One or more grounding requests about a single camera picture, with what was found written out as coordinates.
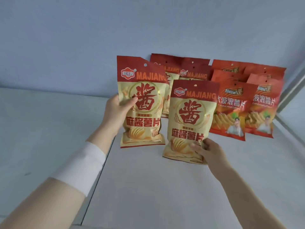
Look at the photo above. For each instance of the person's left hand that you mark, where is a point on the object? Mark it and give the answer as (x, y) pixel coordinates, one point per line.
(113, 114)

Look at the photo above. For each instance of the person's right hand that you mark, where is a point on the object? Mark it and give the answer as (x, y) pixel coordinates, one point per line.
(213, 156)

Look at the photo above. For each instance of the person's right thumb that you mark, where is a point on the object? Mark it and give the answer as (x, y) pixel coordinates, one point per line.
(197, 147)

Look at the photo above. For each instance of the person's left thumb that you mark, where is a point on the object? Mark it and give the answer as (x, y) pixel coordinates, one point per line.
(129, 102)

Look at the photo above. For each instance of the beige red chip bag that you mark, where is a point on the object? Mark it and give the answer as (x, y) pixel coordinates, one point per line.
(172, 77)
(197, 74)
(197, 61)
(166, 59)
(143, 126)
(188, 112)

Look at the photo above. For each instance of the person's left forearm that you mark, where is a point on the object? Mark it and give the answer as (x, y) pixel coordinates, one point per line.
(43, 207)

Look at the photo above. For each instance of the person's right forearm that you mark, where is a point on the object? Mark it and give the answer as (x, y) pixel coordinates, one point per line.
(247, 202)

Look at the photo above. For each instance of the group of orange chip packets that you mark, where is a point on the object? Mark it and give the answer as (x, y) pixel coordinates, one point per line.
(228, 104)

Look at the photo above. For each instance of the white wristband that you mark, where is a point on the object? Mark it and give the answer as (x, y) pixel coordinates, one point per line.
(79, 168)

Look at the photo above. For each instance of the grey shelf frame bar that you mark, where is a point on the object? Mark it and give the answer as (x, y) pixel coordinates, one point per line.
(293, 92)

